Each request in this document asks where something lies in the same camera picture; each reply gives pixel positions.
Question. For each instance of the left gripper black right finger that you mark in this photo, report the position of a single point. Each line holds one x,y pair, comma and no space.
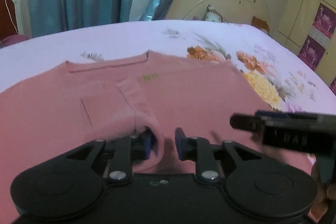
202,153

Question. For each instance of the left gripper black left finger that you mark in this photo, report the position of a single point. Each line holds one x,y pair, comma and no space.
125,152

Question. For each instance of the pink knit sweater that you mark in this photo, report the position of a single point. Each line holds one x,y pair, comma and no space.
72,104

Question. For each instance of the magenta clothes pile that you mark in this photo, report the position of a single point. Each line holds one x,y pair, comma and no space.
13,39

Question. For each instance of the person's right hand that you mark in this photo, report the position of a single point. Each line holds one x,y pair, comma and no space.
324,193

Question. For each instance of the floral pink bed sheet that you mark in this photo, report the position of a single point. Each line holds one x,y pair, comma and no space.
301,88

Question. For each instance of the cream wardrobe with posters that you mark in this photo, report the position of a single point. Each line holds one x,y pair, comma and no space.
307,28

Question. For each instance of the orange pillow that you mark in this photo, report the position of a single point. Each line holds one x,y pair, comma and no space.
260,25

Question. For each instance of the embroidered pillow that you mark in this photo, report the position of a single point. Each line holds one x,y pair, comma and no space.
212,15

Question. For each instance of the cream wooden headboard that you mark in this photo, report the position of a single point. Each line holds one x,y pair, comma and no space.
233,11

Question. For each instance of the red and white chair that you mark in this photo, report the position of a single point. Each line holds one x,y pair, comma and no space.
11,18

